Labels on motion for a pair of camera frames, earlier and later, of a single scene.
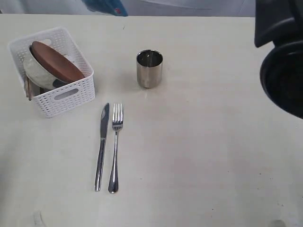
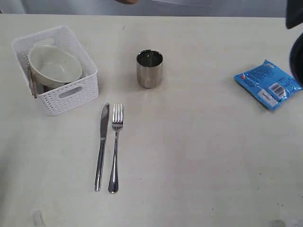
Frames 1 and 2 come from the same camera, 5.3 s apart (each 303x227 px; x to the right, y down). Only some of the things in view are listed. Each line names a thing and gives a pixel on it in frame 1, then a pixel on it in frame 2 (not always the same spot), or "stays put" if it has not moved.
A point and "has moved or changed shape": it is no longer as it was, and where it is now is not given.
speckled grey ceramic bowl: (36, 73) has moved or changed shape
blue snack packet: (114, 7) -> (268, 83)
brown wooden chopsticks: (29, 91) -> (33, 83)
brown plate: (56, 63) -> (129, 2)
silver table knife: (104, 124) stays put
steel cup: (149, 68) stays put
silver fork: (117, 120) stays put
